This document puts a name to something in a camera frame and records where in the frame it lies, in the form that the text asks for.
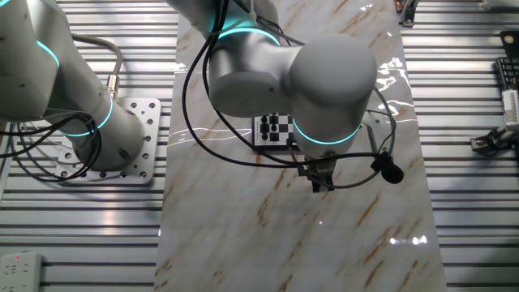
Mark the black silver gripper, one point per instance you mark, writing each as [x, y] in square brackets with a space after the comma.
[321, 164]

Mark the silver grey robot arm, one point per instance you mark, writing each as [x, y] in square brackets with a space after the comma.
[330, 69]

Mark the black white folding chessboard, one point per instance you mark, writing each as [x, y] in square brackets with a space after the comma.
[288, 123]

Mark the black clip microphone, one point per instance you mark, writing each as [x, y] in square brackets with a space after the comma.
[391, 171]

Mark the black chess knight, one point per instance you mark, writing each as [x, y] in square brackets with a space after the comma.
[264, 129]

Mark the black chess bishop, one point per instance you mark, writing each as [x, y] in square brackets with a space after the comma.
[264, 119]

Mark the marble pattern table sheet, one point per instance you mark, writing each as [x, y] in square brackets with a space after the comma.
[243, 227]

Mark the black computer keyboard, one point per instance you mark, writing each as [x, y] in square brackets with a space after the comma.
[509, 73]

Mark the black box with knob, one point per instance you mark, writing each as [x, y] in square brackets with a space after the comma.
[510, 42]

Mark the white power strip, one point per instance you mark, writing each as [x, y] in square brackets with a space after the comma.
[18, 271]

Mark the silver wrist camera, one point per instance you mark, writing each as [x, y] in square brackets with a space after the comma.
[373, 125]

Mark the silver camera with clamp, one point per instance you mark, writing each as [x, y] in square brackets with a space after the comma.
[484, 142]

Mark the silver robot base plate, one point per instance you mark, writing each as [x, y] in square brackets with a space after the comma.
[142, 162]

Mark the silver ribbed camera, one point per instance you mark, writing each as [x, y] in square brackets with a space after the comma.
[511, 107]

